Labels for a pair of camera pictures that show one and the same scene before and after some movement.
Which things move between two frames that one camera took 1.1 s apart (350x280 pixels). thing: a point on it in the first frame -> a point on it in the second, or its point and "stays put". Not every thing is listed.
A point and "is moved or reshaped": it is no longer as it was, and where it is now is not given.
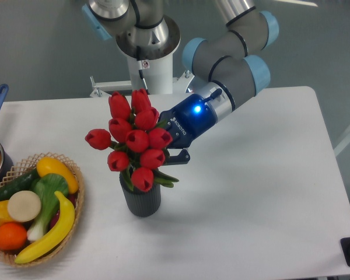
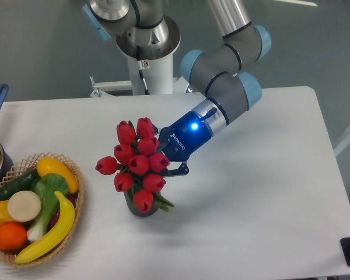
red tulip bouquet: [138, 139] is moved or reshaped
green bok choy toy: [45, 185] stays put
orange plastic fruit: [10, 236] stays put
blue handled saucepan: [0, 167] stays put
